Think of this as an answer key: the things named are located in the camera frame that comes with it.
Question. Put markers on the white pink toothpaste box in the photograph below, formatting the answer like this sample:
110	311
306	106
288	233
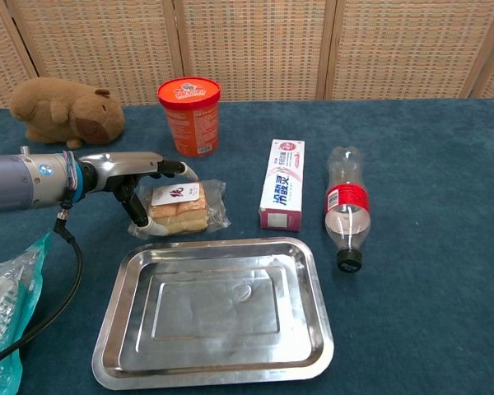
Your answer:
282	189

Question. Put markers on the red cylindrical snack can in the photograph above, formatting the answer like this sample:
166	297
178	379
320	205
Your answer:
191	123

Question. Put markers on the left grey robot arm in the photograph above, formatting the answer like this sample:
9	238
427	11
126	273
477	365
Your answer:
16	181

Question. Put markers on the small pastry packet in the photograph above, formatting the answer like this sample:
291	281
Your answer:
185	205

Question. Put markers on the teal clear snack bag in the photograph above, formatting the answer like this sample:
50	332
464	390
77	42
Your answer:
8	296

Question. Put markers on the empty red-label plastic bottle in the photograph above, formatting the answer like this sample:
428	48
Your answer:
348	197

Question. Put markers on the brown capybara plush toy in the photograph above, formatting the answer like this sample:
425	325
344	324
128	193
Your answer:
66	111

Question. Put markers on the woven bamboo folding screen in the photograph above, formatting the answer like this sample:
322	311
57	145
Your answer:
247	45

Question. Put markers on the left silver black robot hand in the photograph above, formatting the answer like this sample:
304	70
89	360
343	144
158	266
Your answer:
119	164

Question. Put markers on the blue carpet table cover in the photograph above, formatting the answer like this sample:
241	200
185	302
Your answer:
428	247

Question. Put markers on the rectangular stainless steel tray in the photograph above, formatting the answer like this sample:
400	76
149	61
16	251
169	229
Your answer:
214	312

